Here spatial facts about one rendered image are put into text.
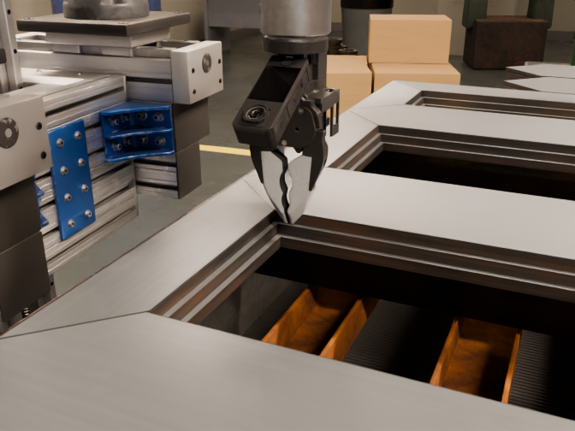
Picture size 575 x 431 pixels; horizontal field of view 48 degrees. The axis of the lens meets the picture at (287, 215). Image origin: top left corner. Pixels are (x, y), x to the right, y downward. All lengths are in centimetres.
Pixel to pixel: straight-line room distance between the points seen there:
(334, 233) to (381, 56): 382
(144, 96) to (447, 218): 61
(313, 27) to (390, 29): 385
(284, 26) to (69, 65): 65
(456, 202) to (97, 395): 52
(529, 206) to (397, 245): 19
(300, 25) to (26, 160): 36
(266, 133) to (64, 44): 69
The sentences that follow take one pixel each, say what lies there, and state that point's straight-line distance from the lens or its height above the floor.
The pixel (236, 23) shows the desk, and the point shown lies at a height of 36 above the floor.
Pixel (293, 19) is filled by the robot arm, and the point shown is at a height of 109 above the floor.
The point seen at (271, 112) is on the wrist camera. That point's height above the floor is 100.
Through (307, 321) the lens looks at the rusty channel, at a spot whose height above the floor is 68.
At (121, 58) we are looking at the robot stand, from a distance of 120.
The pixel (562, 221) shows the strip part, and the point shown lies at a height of 86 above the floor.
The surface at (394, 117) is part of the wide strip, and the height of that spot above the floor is 86.
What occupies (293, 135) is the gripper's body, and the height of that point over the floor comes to 96.
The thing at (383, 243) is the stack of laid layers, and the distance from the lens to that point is 75.
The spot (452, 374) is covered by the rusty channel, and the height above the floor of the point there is 68.
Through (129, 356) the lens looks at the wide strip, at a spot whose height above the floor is 86.
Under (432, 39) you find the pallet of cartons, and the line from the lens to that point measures 457.
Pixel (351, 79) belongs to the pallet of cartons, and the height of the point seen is 38.
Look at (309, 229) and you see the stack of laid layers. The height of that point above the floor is 84.
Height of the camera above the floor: 116
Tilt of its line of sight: 23 degrees down
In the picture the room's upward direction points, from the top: straight up
